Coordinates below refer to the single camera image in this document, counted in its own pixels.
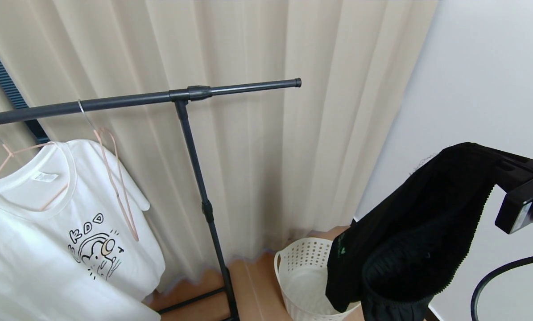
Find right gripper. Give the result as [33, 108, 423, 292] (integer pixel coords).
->
[489, 149, 533, 235]

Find black shorts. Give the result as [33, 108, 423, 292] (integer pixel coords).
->
[325, 142, 499, 321]

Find black cable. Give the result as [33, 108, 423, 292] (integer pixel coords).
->
[471, 252, 533, 321]

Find white laundry basket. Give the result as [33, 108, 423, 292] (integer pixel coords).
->
[273, 237, 360, 321]

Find black clothes rack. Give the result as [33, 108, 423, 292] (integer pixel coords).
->
[0, 78, 302, 321]

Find blue ribbed strip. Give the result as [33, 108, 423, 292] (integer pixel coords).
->
[0, 28, 50, 143]

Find white printed T-shirt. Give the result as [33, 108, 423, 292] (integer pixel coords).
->
[0, 139, 166, 321]

